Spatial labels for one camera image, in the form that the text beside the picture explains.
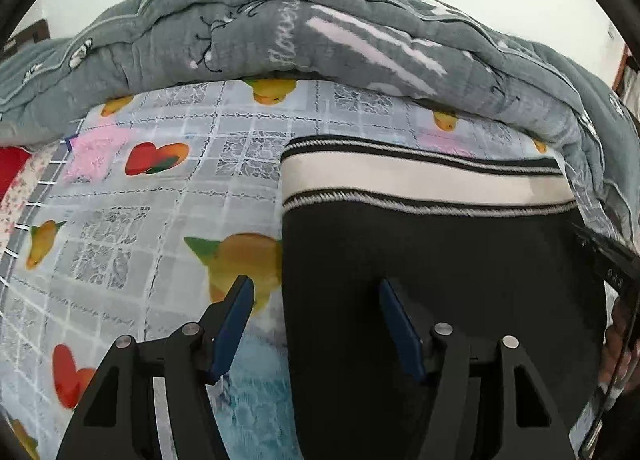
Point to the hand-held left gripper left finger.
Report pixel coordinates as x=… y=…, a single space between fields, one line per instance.
x=233 y=330

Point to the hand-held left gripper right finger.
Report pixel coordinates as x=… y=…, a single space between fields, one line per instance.
x=400 y=335

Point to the black pants with white stripes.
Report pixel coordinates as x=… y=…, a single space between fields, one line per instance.
x=425 y=250

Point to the person's right hand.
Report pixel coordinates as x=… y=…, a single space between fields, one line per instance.
x=614 y=345

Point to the fruit print checked blanket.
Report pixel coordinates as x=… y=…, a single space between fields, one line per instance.
x=150 y=240

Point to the brown wooden furniture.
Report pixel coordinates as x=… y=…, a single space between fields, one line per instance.
x=629 y=84

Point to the floral bedsheet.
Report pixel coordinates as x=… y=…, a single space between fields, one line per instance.
x=20 y=212

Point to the red pillow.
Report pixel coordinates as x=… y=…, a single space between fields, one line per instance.
x=12 y=169

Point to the grey quilt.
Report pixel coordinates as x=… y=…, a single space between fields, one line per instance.
x=250 y=39

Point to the brown wooden headboard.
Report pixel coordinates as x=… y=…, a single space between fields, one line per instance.
x=31 y=33

